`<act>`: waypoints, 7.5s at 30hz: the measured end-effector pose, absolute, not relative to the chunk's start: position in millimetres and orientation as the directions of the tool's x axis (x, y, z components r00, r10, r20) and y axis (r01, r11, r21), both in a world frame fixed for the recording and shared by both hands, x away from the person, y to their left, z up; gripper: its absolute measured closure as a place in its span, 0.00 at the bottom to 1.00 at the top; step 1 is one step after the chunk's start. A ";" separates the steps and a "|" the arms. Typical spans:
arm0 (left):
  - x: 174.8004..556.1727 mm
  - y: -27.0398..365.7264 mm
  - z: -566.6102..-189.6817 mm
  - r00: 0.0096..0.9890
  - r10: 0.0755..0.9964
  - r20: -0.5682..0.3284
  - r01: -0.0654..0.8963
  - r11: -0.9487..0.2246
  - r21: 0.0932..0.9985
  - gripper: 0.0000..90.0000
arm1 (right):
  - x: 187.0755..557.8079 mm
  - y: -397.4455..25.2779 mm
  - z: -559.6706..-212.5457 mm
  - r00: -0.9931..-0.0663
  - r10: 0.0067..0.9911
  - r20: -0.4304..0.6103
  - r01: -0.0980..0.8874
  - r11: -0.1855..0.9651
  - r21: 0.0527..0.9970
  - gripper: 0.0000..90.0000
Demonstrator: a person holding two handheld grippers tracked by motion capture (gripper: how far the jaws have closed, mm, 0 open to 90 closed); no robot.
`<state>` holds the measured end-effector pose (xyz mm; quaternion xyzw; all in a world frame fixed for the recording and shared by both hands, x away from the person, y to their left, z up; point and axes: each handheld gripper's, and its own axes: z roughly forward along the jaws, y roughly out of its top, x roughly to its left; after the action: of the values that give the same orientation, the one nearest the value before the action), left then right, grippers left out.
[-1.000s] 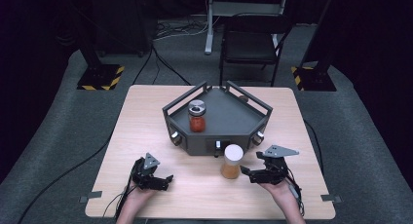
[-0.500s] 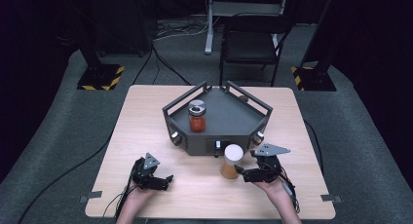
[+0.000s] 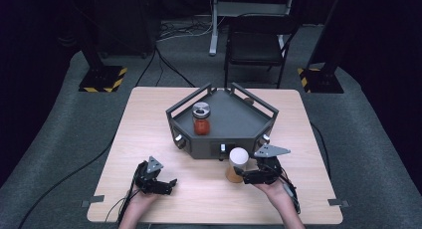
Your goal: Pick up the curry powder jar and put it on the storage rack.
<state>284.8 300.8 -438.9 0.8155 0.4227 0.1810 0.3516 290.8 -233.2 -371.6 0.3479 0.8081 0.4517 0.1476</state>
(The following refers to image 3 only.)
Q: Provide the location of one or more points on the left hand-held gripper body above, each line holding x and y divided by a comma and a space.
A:
149, 176

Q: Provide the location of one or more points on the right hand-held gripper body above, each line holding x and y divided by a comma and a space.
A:
270, 169

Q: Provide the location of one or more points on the white lid orange jar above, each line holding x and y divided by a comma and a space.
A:
237, 159

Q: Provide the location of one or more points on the dark grey corner rack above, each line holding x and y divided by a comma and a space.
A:
232, 122

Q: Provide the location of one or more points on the small red spice jar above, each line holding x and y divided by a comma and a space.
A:
201, 122

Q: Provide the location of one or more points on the person's left hand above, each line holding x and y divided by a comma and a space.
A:
144, 199

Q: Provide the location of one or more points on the person's right hand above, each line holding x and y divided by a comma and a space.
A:
272, 190

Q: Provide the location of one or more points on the grey tape piece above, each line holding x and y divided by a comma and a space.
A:
338, 202
94, 200

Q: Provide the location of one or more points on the small brown round object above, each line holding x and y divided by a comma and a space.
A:
248, 101

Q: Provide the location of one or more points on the black stand with striped base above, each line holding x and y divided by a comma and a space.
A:
323, 80
103, 79

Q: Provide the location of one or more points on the black folding chair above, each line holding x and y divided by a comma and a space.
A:
257, 45

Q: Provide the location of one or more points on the grey metal stand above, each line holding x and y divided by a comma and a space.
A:
214, 30

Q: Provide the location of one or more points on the dark cabinet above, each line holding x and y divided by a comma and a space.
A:
126, 23

